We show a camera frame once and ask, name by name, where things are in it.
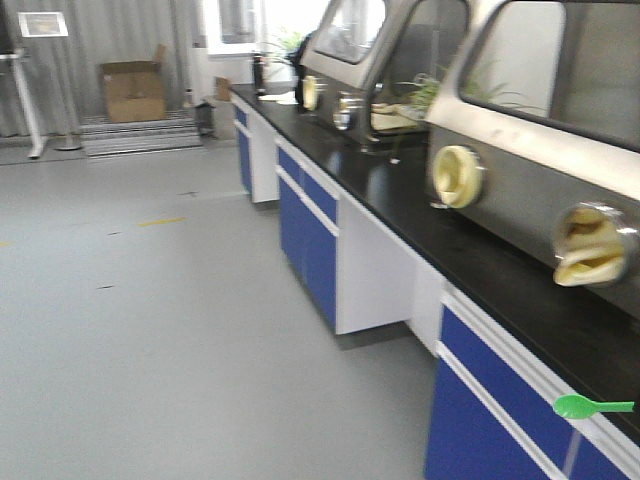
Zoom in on green plastic spoon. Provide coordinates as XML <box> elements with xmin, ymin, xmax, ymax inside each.
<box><xmin>553</xmin><ymin>394</ymin><xmax>636</xmax><ymax>420</ymax></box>

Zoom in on black bottle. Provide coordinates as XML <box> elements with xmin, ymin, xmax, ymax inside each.
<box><xmin>252</xmin><ymin>52</ymin><xmax>266</xmax><ymax>96</ymax></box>

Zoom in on sign on metal stand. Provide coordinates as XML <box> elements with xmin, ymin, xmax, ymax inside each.
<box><xmin>18</xmin><ymin>11</ymin><xmax>81</xmax><ymax>152</ymax></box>

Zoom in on yellow glove port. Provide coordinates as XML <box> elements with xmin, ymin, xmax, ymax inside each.
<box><xmin>552</xmin><ymin>202</ymin><xmax>639</xmax><ymax>287</ymax></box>
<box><xmin>431</xmin><ymin>145</ymin><xmax>484</xmax><ymax>209</ymax></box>

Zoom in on white standing desk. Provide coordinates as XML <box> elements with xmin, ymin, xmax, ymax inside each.
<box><xmin>1</xmin><ymin>47</ymin><xmax>48</xmax><ymax>160</ymax></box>

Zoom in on blue white lab cabinets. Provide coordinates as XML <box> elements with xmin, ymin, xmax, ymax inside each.
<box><xmin>231</xmin><ymin>84</ymin><xmax>639</xmax><ymax>479</ymax></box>

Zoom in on steel glove box far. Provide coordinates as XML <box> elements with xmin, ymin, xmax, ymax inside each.
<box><xmin>302</xmin><ymin>0</ymin><xmax>472</xmax><ymax>144</ymax></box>

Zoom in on steel glove box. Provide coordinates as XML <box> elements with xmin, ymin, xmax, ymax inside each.
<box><xmin>425</xmin><ymin>1</ymin><xmax>639</xmax><ymax>315</ymax></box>
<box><xmin>302</xmin><ymin>0</ymin><xmax>472</xmax><ymax>144</ymax></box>

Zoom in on small cardboard box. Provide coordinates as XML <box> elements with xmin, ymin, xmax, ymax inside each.
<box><xmin>214</xmin><ymin>76</ymin><xmax>231</xmax><ymax>102</ymax></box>

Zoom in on steel glove box near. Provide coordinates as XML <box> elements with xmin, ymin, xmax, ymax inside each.
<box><xmin>425</xmin><ymin>1</ymin><xmax>639</xmax><ymax>315</ymax></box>

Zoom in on green potted plant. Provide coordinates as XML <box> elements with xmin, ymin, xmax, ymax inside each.
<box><xmin>262</xmin><ymin>27</ymin><xmax>306</xmax><ymax>80</ymax></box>

